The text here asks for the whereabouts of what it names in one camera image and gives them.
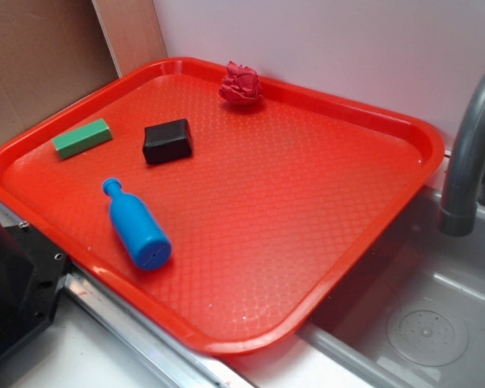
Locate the black box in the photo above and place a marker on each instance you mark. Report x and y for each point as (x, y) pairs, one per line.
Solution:
(167, 142)

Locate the red plastic tray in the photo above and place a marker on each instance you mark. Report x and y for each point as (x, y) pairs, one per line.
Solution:
(276, 204)

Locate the blue plastic bottle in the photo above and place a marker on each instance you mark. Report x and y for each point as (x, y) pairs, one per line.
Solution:
(142, 237)

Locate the crumpled red paper ball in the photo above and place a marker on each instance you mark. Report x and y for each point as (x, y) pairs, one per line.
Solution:
(241, 85)

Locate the green rectangular block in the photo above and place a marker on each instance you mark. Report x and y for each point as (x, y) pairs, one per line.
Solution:
(82, 139)

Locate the grey plastic sink basin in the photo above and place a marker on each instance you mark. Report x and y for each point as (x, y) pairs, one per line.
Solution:
(410, 314)

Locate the grey faucet spout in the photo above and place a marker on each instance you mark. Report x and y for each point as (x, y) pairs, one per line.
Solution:
(464, 186)

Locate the brown cardboard panel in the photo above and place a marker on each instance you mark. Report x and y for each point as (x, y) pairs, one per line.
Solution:
(53, 53)

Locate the silver metal rail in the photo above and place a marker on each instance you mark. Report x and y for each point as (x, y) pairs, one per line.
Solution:
(96, 340)

